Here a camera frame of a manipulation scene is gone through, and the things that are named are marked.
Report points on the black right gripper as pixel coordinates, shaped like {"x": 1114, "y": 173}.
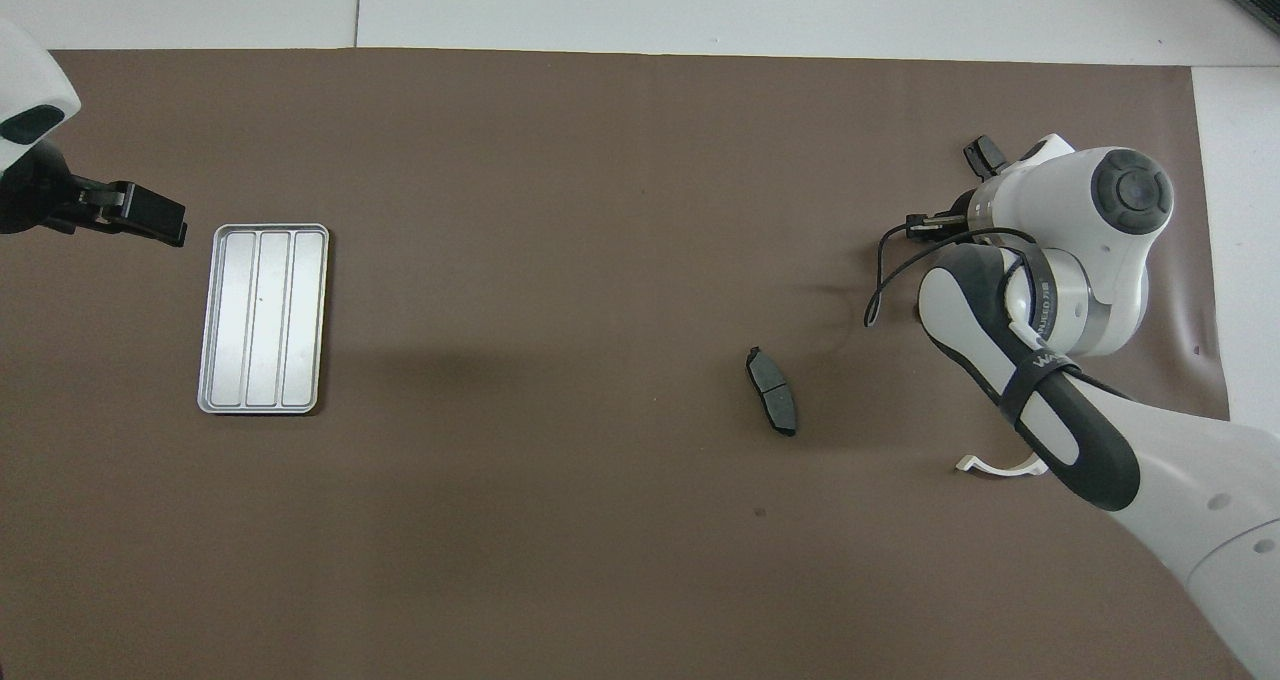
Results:
{"x": 968, "y": 232}

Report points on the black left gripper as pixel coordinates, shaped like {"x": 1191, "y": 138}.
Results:
{"x": 30, "y": 195}

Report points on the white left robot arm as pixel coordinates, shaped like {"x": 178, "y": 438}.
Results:
{"x": 25, "y": 80}

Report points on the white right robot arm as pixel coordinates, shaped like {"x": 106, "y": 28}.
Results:
{"x": 1100, "y": 260}

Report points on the silver metal tray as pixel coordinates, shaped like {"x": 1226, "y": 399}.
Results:
{"x": 265, "y": 320}

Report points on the short dark brake pad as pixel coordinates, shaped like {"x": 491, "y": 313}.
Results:
{"x": 985, "y": 155}

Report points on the long dark brake pad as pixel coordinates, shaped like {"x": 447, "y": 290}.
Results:
{"x": 772, "y": 390}

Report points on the brown table mat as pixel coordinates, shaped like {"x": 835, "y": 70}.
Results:
{"x": 600, "y": 260}

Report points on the white curved plastic bracket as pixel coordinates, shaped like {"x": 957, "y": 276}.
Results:
{"x": 995, "y": 470}

